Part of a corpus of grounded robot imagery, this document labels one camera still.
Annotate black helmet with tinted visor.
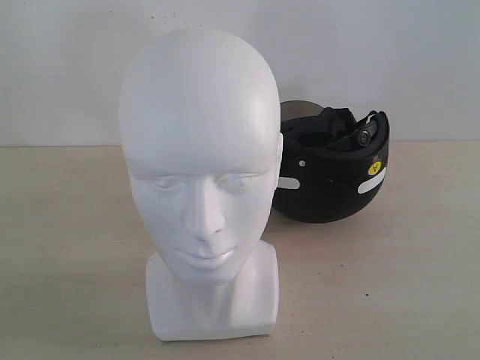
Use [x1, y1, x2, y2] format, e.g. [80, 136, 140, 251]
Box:
[272, 100, 390, 224]

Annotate white mannequin head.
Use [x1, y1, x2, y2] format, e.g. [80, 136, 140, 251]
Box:
[118, 28, 283, 341]

